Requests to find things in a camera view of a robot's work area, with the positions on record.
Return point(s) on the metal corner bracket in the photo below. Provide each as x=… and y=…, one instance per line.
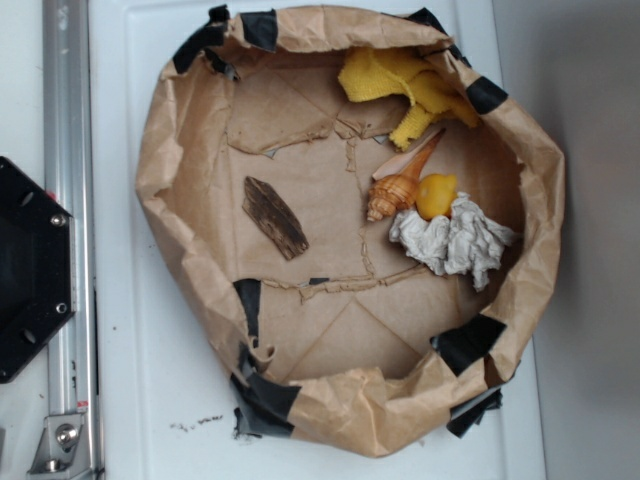
x=63, y=449

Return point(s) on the orange spiral seashell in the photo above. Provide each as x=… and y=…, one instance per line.
x=396, y=181

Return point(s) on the brown paper bag tray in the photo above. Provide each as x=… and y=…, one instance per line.
x=353, y=343

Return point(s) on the aluminium rail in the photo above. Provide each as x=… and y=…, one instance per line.
x=72, y=353

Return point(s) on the yellow cloth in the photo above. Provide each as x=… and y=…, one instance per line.
x=370, y=74

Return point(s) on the yellow lemon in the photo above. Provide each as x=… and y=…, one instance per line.
x=435, y=195

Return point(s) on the crumpled white paper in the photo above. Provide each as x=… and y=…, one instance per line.
x=466, y=242

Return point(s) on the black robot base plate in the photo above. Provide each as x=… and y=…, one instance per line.
x=36, y=269

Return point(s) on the dark wood chip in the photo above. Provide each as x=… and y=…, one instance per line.
x=274, y=218

